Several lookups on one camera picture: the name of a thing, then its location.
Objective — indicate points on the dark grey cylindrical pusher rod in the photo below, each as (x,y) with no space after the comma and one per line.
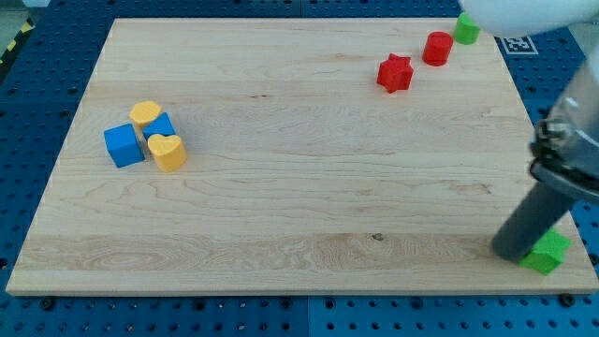
(536,214)

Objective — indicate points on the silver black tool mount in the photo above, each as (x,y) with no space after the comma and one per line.
(565,144)

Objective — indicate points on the red star block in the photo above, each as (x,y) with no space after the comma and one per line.
(395,73)

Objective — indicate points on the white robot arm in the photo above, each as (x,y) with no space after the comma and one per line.
(517,18)

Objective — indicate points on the green star block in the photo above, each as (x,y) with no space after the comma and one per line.
(547,254)

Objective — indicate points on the black white fiducial marker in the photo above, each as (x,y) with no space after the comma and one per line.
(518,46)

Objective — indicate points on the green cylinder block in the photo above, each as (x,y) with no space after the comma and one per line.
(466,31)

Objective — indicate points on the red cylinder block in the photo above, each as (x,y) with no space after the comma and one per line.
(437,48)

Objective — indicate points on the light wooden board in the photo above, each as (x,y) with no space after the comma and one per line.
(303,175)

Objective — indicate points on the yellow heart block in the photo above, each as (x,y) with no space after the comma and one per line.
(168,152)

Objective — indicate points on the small blue cube block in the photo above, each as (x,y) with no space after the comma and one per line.
(160,126)

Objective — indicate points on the yellow rounded block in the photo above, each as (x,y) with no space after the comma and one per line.
(144,113)

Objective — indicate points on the large blue cube block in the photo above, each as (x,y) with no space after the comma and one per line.
(123,146)

